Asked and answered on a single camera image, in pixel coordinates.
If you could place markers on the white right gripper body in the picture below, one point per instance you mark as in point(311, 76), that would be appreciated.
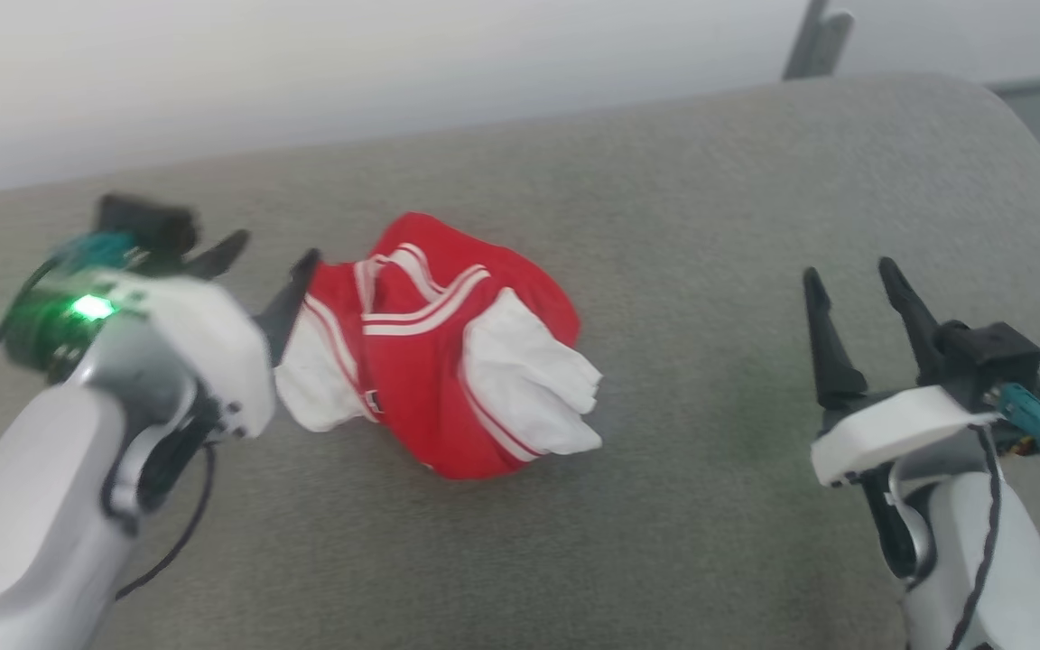
point(890, 429)

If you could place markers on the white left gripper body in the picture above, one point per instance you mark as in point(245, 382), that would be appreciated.
point(213, 352)

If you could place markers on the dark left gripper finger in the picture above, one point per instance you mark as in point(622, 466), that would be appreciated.
point(218, 257)
point(290, 302)

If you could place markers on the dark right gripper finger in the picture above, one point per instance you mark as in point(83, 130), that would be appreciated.
point(913, 316)
point(831, 361)

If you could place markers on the red and white garment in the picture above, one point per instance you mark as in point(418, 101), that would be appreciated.
point(412, 361)

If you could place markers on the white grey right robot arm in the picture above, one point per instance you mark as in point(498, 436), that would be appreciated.
point(1016, 560)

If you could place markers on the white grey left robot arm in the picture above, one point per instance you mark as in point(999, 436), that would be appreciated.
point(23, 524)

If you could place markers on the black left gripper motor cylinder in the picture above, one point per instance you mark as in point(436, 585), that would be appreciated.
point(51, 325)

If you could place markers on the grey fabric sofa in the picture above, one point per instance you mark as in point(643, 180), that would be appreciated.
point(664, 542)

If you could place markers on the dark grey background stand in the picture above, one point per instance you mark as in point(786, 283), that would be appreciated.
point(816, 41)

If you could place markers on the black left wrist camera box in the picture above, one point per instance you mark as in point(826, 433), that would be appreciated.
point(145, 226)

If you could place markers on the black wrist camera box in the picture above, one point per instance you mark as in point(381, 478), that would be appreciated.
point(989, 357)
point(145, 226)

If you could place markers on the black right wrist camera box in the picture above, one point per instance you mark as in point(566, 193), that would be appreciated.
point(989, 357)

